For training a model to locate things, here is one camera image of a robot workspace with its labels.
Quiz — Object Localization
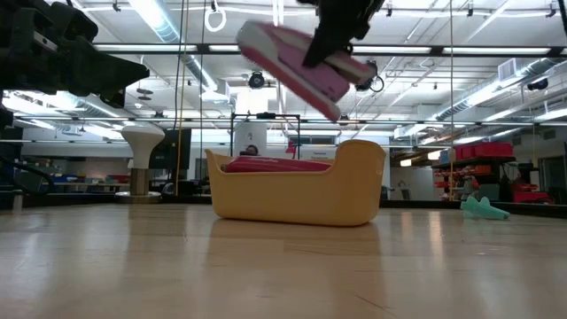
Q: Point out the black aluminium rig frame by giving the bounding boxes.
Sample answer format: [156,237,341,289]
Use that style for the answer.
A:
[0,42,567,218]

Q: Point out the background black rig frame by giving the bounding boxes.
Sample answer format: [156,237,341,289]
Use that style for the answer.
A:
[229,112,302,160]

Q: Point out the black ceiling camera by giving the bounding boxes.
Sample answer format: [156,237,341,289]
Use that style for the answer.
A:
[355,59,385,94]

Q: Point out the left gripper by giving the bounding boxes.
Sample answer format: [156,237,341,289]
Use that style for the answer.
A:
[0,0,150,110]

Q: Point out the teal staple remover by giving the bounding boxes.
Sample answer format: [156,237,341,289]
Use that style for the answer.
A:
[459,196,511,222]

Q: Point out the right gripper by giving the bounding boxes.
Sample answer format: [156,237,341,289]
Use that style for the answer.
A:
[301,0,386,69]

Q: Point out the white cable loop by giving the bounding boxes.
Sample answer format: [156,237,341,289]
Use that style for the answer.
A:
[204,6,228,33]

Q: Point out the yellow plastic bin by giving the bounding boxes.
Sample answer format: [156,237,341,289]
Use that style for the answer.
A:
[204,139,387,228]

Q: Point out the round overhead camera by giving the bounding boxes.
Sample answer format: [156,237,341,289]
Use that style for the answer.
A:
[247,70,266,90]

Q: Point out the red storage bins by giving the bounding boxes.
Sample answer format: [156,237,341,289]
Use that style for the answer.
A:
[454,141,515,161]

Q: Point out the black monitor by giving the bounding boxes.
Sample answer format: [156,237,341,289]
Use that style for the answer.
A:
[148,128,192,170]

